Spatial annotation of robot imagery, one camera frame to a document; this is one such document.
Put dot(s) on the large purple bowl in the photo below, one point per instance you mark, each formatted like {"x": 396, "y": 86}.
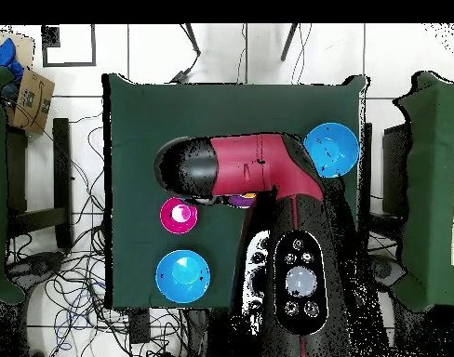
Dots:
{"x": 240, "y": 202}

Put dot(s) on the orange cup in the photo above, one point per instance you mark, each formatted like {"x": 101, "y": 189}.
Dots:
{"x": 250, "y": 195}

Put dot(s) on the crimson small bowl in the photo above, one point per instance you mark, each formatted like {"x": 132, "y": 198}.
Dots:
{"x": 178, "y": 215}

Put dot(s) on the large blue bowl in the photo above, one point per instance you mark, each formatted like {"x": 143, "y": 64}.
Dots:
{"x": 336, "y": 150}
{"x": 182, "y": 276}

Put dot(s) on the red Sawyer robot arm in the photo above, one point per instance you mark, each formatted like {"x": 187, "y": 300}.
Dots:
{"x": 256, "y": 163}

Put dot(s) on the dark green tablecloth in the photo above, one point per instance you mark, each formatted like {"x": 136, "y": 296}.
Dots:
{"x": 175, "y": 111}

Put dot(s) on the black power adapter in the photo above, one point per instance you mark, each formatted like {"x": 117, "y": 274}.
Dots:
{"x": 180, "y": 76}

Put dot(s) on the black power brick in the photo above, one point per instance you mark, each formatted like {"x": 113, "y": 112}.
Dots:
{"x": 139, "y": 325}

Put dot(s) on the black tripod leg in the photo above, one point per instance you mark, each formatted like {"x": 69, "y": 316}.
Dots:
{"x": 192, "y": 39}
{"x": 289, "y": 41}

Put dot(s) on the black equipment box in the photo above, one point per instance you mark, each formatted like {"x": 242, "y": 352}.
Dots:
{"x": 396, "y": 167}

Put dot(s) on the grey stand base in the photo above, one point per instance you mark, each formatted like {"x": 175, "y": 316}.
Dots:
{"x": 390, "y": 271}

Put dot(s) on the cardboard box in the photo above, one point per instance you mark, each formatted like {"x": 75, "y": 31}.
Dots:
{"x": 31, "y": 100}

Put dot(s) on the blue cloth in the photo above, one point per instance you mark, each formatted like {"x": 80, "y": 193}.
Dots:
{"x": 3, "y": 55}

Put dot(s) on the black bench frame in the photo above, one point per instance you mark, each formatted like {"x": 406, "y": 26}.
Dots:
{"x": 61, "y": 167}

